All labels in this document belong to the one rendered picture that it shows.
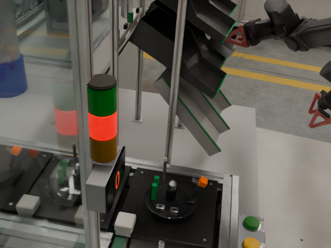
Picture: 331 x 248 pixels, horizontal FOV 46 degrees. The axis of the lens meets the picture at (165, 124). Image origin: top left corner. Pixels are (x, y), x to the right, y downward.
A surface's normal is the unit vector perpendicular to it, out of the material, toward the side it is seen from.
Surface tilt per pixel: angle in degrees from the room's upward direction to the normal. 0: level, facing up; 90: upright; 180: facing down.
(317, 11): 90
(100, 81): 0
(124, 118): 0
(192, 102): 45
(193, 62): 25
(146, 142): 0
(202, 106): 90
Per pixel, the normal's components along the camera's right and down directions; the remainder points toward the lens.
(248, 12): -0.29, 0.52
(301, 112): 0.07, -0.82
